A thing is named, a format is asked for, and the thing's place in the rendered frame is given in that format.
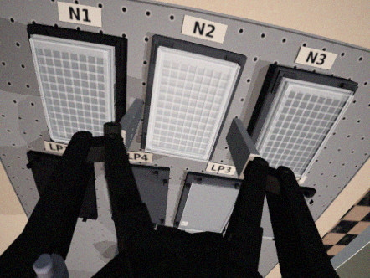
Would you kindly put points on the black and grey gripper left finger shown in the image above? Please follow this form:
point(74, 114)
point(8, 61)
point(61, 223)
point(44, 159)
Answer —
point(41, 249)

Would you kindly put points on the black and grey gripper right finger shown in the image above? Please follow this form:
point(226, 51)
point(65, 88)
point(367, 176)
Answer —
point(300, 250)

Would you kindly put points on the white name plate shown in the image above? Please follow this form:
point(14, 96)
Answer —
point(139, 156)
point(75, 13)
point(315, 57)
point(55, 146)
point(221, 168)
point(204, 29)
point(301, 180)

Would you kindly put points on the grey perforated base plate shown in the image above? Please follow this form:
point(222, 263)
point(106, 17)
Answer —
point(23, 126)

